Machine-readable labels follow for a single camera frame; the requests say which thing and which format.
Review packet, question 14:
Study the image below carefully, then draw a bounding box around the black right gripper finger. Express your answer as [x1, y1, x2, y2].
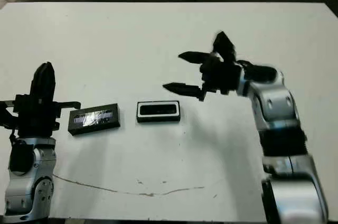
[177, 51, 213, 64]
[162, 82, 202, 101]

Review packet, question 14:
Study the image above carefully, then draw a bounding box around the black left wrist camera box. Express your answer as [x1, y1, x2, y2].
[0, 106, 19, 131]

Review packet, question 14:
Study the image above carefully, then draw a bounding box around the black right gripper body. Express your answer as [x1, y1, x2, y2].
[198, 52, 242, 102]

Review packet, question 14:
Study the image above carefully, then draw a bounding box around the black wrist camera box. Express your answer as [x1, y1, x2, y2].
[0, 106, 19, 131]
[210, 31, 238, 63]

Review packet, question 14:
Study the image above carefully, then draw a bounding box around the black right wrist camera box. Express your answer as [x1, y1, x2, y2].
[210, 31, 238, 63]

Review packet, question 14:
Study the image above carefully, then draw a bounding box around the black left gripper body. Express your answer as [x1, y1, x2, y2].
[0, 94, 81, 138]

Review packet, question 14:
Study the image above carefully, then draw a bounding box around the black box base white insert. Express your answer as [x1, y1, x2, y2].
[136, 100, 182, 123]

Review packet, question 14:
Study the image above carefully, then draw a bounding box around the slim black camera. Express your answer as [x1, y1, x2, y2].
[139, 104, 177, 116]

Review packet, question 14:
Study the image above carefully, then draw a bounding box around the black box lid with print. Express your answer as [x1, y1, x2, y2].
[67, 102, 122, 136]

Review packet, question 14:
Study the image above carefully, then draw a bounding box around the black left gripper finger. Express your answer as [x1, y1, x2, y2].
[30, 62, 48, 103]
[46, 61, 57, 104]

